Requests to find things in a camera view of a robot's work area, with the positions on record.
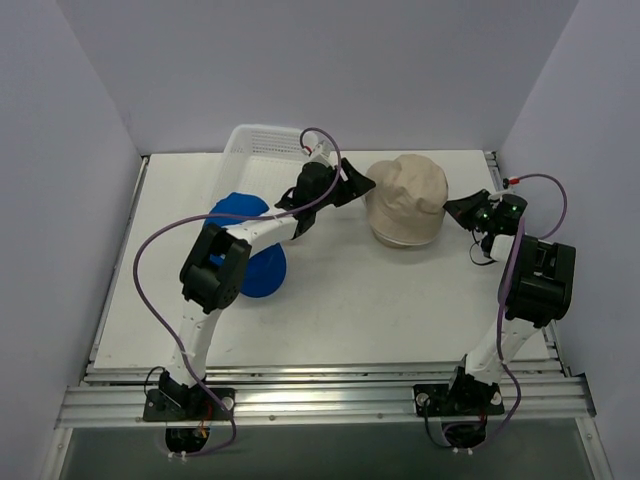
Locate beige bucket hat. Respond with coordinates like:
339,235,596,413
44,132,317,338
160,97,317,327
365,154,449,242

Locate blue baseball cap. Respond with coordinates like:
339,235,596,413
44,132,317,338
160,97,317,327
207,192,289,300

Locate white bucket hat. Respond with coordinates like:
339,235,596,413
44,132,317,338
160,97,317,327
372,230,434,249

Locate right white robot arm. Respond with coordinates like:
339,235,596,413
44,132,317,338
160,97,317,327
443,190,576,413

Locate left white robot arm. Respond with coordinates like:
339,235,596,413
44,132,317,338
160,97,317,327
159,158,376,419

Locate white plastic basket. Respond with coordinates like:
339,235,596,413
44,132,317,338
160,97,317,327
211,124,307,206

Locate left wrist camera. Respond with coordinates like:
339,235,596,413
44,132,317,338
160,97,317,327
308,140,332,165

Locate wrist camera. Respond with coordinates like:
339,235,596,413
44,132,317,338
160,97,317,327
489,177,520,202
308,140,332,165

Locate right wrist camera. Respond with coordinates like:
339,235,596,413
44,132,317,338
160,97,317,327
489,177,520,202

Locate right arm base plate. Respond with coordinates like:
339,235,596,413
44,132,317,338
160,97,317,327
412,383,505,417

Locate aluminium mounting rail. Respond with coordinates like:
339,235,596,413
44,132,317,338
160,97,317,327
56,360,596,428

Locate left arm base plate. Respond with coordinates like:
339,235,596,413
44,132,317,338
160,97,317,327
142,388,236,422

